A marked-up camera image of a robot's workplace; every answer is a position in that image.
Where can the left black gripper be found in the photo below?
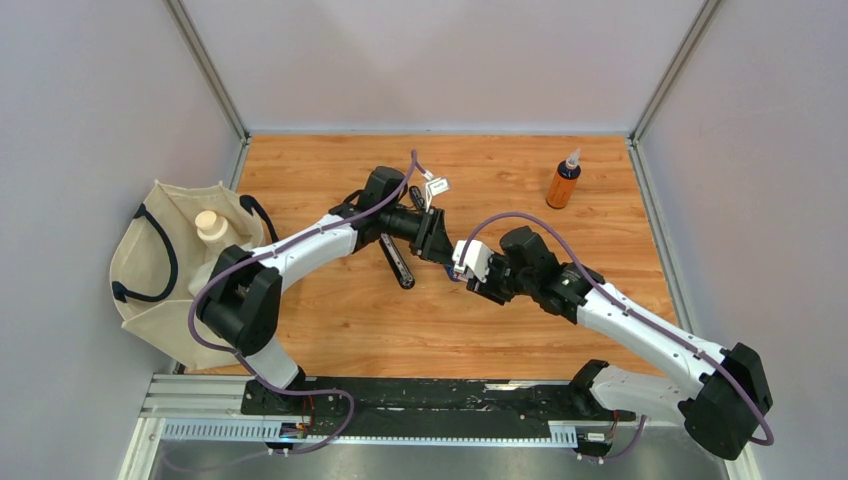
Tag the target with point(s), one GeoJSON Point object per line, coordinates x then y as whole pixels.
{"type": "Point", "coordinates": [431, 241]}

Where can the blue stapler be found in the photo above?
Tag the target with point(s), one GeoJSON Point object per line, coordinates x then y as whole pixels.
{"type": "Point", "coordinates": [452, 272]}

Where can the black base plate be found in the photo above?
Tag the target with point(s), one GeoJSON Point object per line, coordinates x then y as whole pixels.
{"type": "Point", "coordinates": [430, 408]}

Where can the cream bottle in bag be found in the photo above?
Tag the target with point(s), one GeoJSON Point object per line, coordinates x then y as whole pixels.
{"type": "Point", "coordinates": [214, 231]}

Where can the beige tote bag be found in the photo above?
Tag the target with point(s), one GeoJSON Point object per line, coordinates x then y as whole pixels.
{"type": "Point", "coordinates": [161, 263]}

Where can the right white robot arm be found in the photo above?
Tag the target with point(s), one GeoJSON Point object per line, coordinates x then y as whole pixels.
{"type": "Point", "coordinates": [719, 395]}

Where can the orange glue bottle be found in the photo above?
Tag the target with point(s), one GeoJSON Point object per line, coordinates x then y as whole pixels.
{"type": "Point", "coordinates": [564, 181]}

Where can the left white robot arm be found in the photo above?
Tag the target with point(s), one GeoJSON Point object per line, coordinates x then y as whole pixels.
{"type": "Point", "coordinates": [241, 301]}

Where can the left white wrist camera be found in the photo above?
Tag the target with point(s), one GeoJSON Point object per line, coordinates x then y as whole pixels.
{"type": "Point", "coordinates": [433, 187]}

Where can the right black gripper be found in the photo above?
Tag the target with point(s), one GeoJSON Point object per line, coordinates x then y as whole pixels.
{"type": "Point", "coordinates": [486, 289]}

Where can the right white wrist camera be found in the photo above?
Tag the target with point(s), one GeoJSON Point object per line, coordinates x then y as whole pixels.
{"type": "Point", "coordinates": [471, 260]}

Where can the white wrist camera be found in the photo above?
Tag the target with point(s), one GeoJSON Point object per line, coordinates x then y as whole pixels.
{"type": "Point", "coordinates": [433, 187]}
{"type": "Point", "coordinates": [471, 260]}

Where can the black stapler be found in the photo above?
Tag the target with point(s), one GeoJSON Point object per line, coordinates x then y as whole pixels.
{"type": "Point", "coordinates": [400, 269]}

